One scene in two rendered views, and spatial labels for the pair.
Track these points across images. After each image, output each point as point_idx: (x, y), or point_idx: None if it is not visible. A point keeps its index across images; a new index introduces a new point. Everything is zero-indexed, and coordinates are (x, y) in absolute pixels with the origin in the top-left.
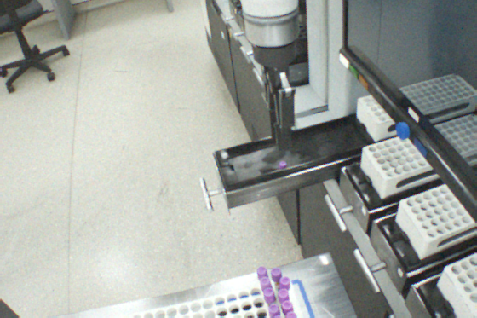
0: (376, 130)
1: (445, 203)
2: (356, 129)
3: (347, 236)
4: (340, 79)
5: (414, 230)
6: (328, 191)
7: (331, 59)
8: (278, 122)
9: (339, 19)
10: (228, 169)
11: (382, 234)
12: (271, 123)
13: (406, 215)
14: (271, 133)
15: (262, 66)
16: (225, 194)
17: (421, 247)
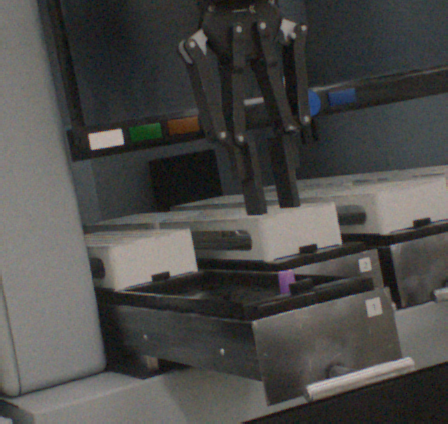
0: (192, 245)
1: (367, 189)
2: (158, 289)
3: (349, 421)
4: (54, 242)
5: (423, 192)
6: (248, 415)
7: (3, 223)
8: (292, 123)
9: (17, 95)
10: (316, 287)
11: (417, 239)
12: (259, 168)
13: (400, 190)
14: (262, 197)
15: (236, 27)
16: (387, 293)
17: (446, 198)
